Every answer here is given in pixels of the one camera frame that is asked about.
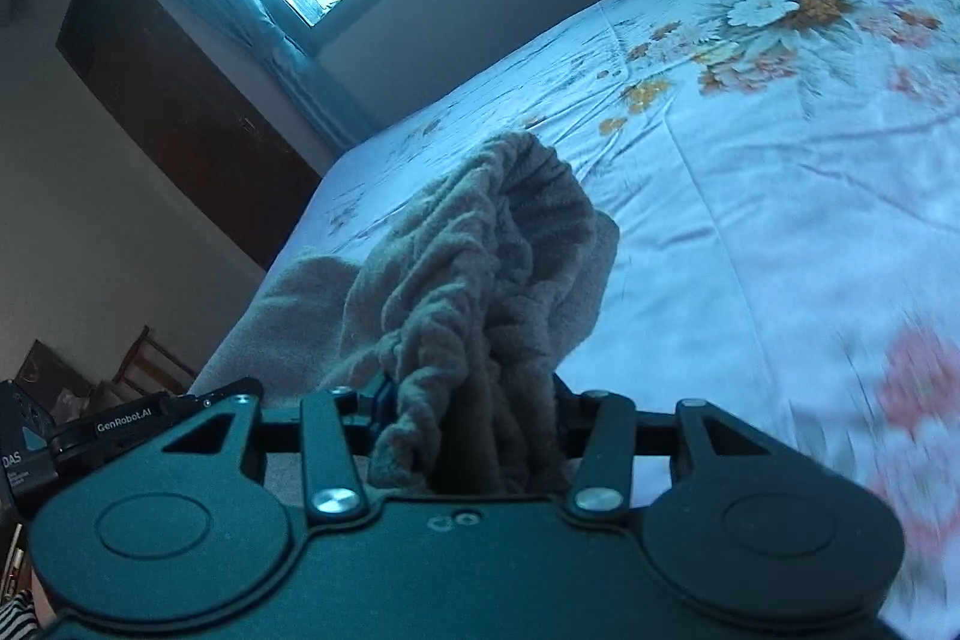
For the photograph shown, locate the grey-brown fleece pants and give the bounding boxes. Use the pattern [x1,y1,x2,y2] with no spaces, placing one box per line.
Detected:
[194,133,619,495]

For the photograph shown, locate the floral white bed sheet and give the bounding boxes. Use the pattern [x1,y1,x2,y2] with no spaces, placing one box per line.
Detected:
[285,0,958,638]

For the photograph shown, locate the dark brown wooden door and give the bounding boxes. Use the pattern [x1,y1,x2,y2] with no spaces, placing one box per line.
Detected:
[57,0,320,268]

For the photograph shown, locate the wooden chair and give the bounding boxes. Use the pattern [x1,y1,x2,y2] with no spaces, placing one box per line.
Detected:
[91,325,197,403]

